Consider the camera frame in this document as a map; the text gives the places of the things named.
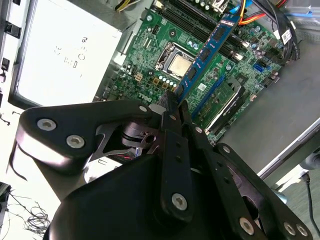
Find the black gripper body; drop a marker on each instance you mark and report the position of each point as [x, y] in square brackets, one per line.
[112, 205]

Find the black gripper left finger wide plate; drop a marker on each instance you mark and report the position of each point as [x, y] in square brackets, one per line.
[100, 112]

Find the black gripper right finger link bars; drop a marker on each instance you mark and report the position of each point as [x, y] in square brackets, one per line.
[250, 195]

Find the blue RAM stick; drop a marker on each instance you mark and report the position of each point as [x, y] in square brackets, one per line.
[207, 52]

